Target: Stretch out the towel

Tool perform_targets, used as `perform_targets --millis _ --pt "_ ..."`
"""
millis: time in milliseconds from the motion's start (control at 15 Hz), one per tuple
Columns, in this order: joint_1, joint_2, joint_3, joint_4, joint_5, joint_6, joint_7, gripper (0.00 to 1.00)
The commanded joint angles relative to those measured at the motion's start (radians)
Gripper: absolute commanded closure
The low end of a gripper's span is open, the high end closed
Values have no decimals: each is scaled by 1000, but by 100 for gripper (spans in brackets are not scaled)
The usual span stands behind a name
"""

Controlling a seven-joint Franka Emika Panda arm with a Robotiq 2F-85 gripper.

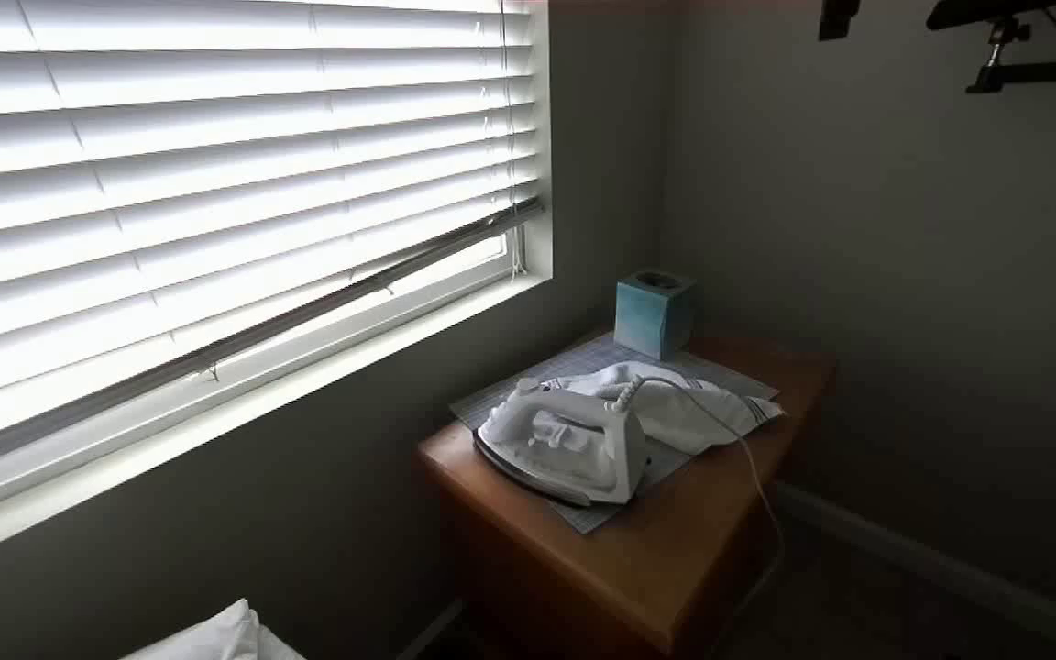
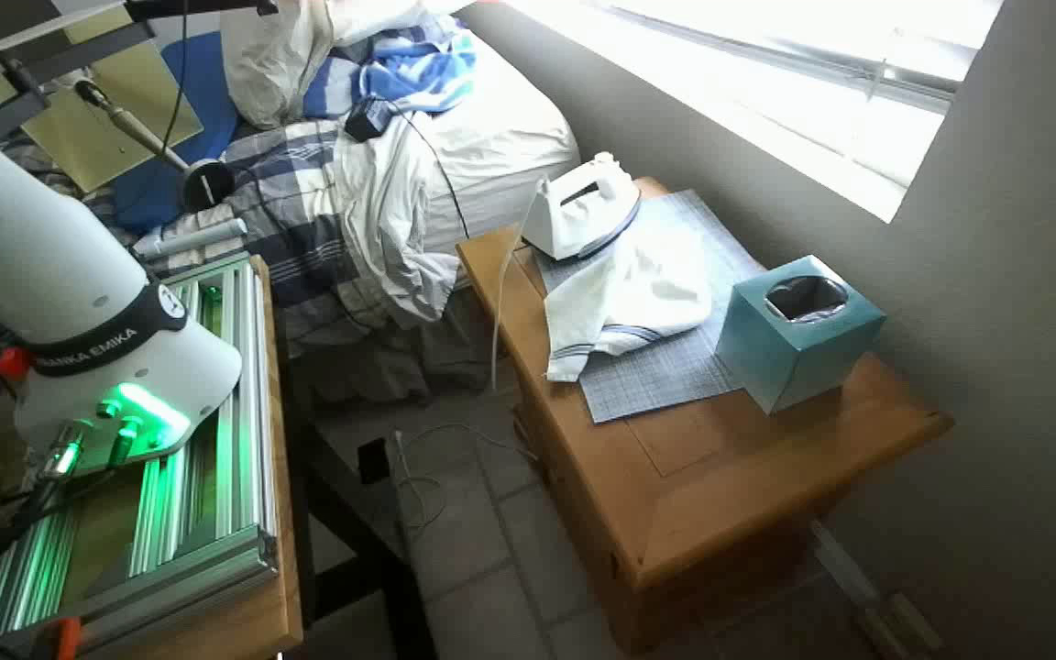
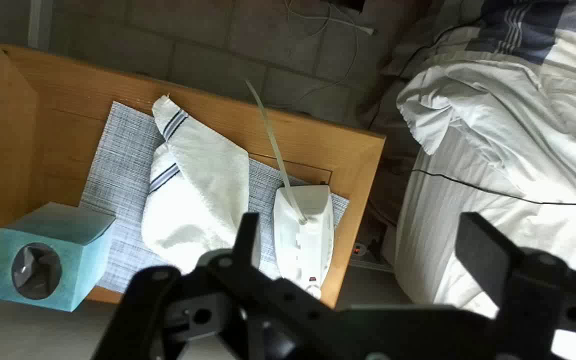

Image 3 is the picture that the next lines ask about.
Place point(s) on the white bed duvet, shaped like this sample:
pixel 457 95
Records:
pixel 500 152

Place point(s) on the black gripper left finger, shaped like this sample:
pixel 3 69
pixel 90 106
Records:
pixel 246 237

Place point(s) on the blue plaid blanket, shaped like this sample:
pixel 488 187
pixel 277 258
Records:
pixel 534 26

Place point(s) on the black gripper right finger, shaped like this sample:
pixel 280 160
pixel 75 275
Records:
pixel 487 251

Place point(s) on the white towel with blue stripes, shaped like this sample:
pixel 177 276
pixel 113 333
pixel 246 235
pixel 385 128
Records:
pixel 198 190

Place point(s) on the white crumpled cloth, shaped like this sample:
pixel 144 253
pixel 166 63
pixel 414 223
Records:
pixel 119 166

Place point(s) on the white clothes iron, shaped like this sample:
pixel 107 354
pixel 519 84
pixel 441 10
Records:
pixel 308 232

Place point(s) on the teal tissue box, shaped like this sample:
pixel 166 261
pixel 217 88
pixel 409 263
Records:
pixel 59 261

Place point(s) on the wooden nightstand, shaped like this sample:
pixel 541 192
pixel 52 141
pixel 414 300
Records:
pixel 41 121

